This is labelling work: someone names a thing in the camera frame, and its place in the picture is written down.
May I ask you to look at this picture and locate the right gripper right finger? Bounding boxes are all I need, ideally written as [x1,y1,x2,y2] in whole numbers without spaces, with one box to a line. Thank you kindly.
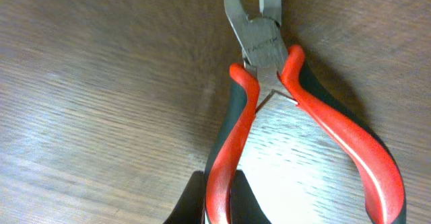
[230,170,271,224]

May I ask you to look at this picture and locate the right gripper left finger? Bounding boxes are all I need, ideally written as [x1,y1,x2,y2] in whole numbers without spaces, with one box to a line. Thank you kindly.
[164,171,206,224]

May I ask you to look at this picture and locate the red diagonal cutters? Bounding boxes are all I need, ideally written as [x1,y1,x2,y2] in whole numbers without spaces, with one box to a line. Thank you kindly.
[203,0,407,223]

